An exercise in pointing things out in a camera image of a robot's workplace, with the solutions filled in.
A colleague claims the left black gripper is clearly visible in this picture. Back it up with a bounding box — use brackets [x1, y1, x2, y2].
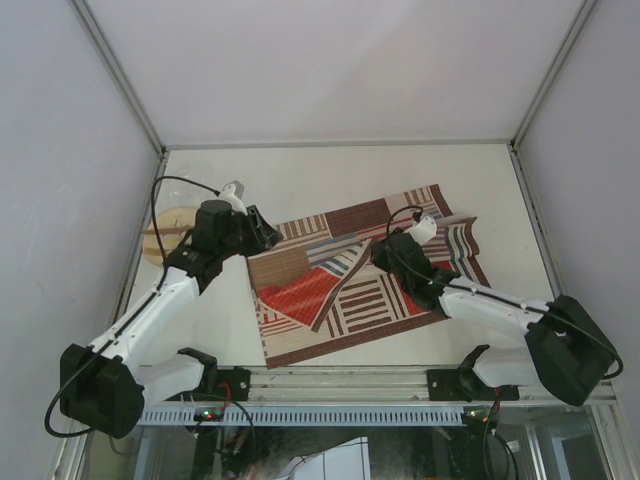
[216, 205, 283, 260]

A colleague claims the patchwork striped placemat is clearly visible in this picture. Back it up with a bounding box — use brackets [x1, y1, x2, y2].
[247, 185, 488, 368]

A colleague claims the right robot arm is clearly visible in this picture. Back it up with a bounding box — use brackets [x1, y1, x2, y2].
[371, 229, 623, 406]

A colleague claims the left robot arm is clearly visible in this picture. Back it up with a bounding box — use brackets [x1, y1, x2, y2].
[51, 199, 282, 439]

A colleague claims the brown wooden knife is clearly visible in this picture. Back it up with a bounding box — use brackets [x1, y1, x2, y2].
[143, 225, 192, 235]

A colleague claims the round wooden plate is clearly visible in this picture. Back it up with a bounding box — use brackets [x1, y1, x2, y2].
[142, 207, 197, 267]

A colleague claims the clear glass cup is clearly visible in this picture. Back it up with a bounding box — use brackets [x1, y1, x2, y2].
[163, 170, 212, 207]

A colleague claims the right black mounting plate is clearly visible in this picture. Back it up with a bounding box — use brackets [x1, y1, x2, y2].
[426, 368, 466, 402]

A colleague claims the black mounting plate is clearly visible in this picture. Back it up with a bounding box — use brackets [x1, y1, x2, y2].
[426, 368, 466, 402]
[214, 367, 251, 402]

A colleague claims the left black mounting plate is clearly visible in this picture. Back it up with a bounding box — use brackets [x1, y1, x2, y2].
[214, 367, 251, 402]

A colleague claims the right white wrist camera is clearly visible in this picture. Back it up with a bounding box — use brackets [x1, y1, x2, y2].
[406, 215, 438, 246]

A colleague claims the left camera black cable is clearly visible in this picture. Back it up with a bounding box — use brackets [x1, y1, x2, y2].
[44, 175, 223, 438]

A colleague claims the aluminium front rail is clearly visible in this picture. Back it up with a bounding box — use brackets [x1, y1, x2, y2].
[74, 364, 621, 402]

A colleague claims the perforated blue cable tray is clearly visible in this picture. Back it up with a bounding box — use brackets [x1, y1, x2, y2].
[138, 405, 464, 427]

